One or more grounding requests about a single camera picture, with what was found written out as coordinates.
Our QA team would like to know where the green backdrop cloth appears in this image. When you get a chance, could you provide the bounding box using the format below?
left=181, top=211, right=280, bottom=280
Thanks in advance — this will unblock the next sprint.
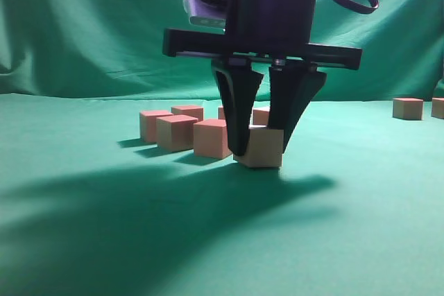
left=1, top=0, right=443, bottom=101

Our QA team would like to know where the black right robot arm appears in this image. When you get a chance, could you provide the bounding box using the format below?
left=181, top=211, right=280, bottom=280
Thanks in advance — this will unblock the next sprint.
left=162, top=0, right=362, bottom=156

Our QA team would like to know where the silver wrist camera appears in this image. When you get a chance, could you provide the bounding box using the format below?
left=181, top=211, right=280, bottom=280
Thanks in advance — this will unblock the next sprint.
left=182, top=0, right=226, bottom=29

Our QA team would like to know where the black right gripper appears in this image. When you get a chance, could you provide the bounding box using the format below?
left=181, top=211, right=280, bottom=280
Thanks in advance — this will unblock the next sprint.
left=162, top=0, right=362, bottom=156

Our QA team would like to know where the green table cloth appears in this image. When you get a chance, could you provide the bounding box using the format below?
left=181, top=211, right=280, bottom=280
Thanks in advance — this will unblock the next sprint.
left=1, top=94, right=443, bottom=295

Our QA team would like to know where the pink cube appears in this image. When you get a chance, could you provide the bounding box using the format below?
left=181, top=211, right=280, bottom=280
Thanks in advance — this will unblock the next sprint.
left=431, top=97, right=444, bottom=119
left=393, top=98, right=424, bottom=121
left=233, top=125, right=284, bottom=168

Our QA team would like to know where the pink cube placed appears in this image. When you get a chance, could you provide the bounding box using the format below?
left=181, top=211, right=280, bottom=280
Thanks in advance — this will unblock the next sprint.
left=139, top=110, right=173, bottom=143
left=193, top=119, right=232, bottom=159
left=171, top=105, right=204, bottom=121
left=253, top=106, right=270, bottom=126
left=217, top=105, right=253, bottom=122

